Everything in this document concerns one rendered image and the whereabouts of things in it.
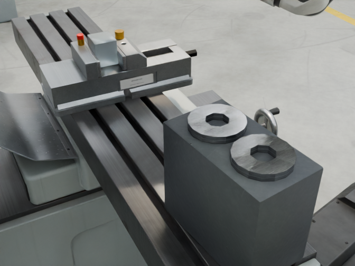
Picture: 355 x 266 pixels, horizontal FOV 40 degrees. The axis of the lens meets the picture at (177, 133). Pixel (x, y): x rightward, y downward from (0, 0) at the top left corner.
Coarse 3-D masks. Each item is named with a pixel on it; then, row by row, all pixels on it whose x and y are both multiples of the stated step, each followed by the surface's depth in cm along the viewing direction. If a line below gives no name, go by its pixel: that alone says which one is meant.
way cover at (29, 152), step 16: (0, 96) 124; (16, 96) 128; (32, 96) 130; (0, 112) 115; (16, 112) 121; (32, 112) 123; (48, 112) 124; (0, 128) 107; (16, 128) 113; (32, 128) 116; (48, 128) 118; (0, 144) 100; (16, 144) 106; (32, 144) 110; (48, 144) 112; (64, 144) 113
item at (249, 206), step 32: (192, 128) 72; (224, 128) 72; (256, 128) 74; (192, 160) 72; (224, 160) 68; (256, 160) 65; (288, 160) 65; (192, 192) 75; (224, 192) 67; (256, 192) 62; (288, 192) 64; (192, 224) 79; (224, 224) 70; (256, 224) 63; (288, 224) 68; (224, 256) 74; (256, 256) 67; (288, 256) 74
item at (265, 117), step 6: (264, 108) 158; (276, 108) 157; (258, 114) 160; (264, 114) 156; (270, 114) 155; (276, 114) 158; (258, 120) 162; (264, 120) 158; (270, 120) 154; (264, 126) 158; (270, 126) 155; (276, 126) 154; (276, 132) 155
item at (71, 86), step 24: (72, 48) 115; (144, 48) 123; (168, 48) 124; (48, 72) 113; (72, 72) 113; (96, 72) 109; (120, 72) 112; (144, 72) 115; (168, 72) 118; (48, 96) 114; (72, 96) 110; (96, 96) 113; (120, 96) 114
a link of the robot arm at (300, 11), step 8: (264, 0) 100; (272, 0) 99; (280, 0) 98; (288, 0) 97; (296, 0) 96; (304, 0) 94; (312, 0) 95; (320, 0) 96; (328, 0) 100; (288, 8) 99; (296, 8) 98; (304, 8) 98; (312, 8) 99; (320, 8) 101
